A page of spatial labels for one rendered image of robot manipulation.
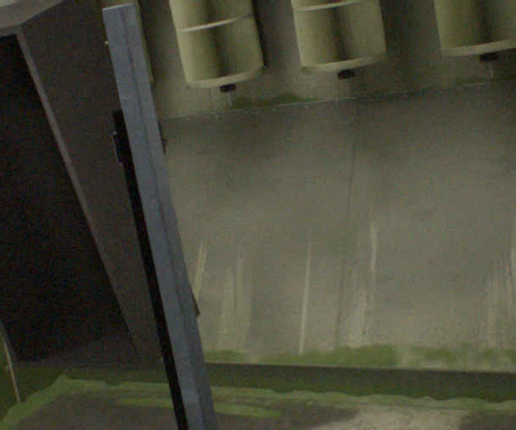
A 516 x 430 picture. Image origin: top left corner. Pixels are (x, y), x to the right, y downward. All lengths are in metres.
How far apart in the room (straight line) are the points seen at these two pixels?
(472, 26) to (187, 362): 1.90
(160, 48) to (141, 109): 2.67
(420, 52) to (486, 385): 1.32
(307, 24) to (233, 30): 0.39
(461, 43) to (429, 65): 0.49
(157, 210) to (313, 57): 1.90
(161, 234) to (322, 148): 2.25
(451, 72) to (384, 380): 1.22
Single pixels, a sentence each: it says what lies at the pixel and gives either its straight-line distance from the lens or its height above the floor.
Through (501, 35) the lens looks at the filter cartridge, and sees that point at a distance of 3.77.
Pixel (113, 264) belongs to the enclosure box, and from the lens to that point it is 3.40.
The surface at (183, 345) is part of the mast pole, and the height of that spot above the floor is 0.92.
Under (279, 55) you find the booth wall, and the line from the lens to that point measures 4.53.
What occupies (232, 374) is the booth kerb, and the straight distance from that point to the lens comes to 4.36.
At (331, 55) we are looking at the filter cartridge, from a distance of 3.97.
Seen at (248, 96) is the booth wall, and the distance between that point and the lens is 4.63.
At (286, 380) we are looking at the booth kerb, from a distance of 4.23.
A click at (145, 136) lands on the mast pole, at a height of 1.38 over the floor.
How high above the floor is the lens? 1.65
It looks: 12 degrees down
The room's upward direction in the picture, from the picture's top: 10 degrees counter-clockwise
